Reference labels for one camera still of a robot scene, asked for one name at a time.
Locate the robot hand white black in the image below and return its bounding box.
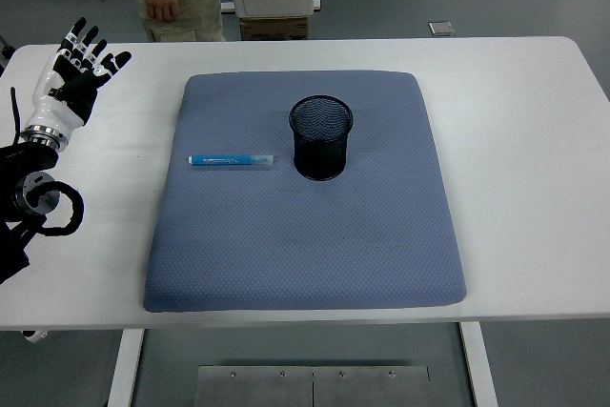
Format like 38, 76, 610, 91
25, 16, 133, 135

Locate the grey metal plate with screws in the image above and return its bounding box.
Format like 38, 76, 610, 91
193, 364, 431, 407

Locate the white table leg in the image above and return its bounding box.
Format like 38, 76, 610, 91
105, 329, 146, 407
458, 320, 499, 407

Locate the brown cardboard box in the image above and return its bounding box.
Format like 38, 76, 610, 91
238, 16, 310, 41

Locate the black mesh pen holder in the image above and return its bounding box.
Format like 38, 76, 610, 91
288, 94, 356, 183

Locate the blue-grey textured mat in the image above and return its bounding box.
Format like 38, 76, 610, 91
142, 70, 468, 315

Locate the person's hand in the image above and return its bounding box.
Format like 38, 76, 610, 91
145, 0, 181, 23

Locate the blue marker pen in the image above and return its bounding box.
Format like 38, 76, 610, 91
187, 153, 278, 171

